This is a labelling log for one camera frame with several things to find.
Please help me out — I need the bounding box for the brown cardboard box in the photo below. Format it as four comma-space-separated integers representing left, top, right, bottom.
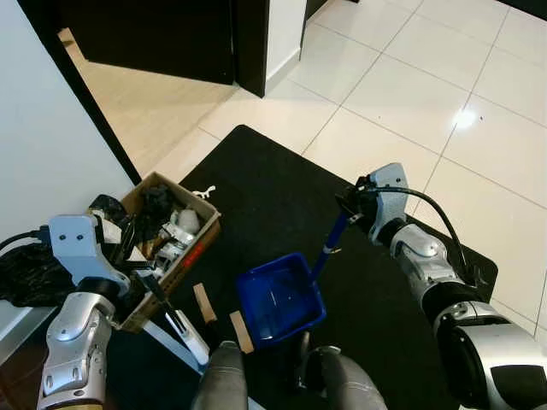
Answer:
89, 172, 223, 335

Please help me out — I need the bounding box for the black crumpled rubbish bag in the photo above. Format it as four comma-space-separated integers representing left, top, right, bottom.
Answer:
138, 184, 180, 233

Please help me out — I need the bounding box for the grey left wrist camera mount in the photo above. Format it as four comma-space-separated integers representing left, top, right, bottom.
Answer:
48, 214, 109, 288

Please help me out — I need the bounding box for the small wooden block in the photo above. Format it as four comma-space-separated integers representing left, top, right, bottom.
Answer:
192, 283, 218, 325
228, 311, 256, 354

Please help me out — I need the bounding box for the black floor mat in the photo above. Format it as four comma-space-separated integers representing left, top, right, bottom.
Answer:
103, 125, 500, 410

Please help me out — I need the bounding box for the dark door frame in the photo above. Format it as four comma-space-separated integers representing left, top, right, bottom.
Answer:
231, 0, 272, 98

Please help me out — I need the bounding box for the dark wooden door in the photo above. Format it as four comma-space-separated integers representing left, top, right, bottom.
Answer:
53, 0, 237, 87

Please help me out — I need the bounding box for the blue plastic dustpan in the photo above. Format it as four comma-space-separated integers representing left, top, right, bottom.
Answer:
234, 212, 352, 349

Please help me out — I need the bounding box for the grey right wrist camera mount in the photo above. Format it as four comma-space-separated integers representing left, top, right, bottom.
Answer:
366, 162, 410, 245

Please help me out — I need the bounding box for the large black plastic bag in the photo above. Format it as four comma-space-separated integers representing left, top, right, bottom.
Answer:
0, 243, 66, 310

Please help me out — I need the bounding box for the crumpled black plastic wrapper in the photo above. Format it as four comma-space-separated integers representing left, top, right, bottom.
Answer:
88, 194, 131, 230

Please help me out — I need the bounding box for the white plastic bottle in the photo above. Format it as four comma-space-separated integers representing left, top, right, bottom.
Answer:
168, 209, 203, 240

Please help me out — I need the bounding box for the black wall edge strip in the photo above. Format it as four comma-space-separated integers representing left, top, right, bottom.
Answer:
15, 0, 143, 186

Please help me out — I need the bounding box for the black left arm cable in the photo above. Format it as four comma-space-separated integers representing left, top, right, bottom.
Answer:
0, 227, 52, 252

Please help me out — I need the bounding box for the white and black broom handle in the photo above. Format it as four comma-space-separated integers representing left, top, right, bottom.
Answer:
137, 272, 212, 377

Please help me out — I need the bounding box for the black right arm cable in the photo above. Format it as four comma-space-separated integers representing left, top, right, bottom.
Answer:
356, 184, 473, 286

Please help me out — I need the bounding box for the grey left robot leg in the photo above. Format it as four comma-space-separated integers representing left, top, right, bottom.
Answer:
189, 341, 250, 410

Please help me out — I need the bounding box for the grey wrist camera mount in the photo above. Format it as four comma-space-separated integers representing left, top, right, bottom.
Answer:
366, 162, 410, 245
48, 214, 109, 288

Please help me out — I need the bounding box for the grey robot leg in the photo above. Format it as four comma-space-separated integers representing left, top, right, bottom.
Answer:
189, 341, 250, 410
305, 345, 390, 410

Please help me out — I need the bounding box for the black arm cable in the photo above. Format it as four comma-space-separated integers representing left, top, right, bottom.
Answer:
356, 184, 473, 286
0, 227, 52, 252

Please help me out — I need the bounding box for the dark furniture piece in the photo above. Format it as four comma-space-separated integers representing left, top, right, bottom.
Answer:
497, 0, 547, 21

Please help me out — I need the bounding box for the grey right robot leg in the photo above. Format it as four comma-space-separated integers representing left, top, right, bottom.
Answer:
305, 345, 390, 410

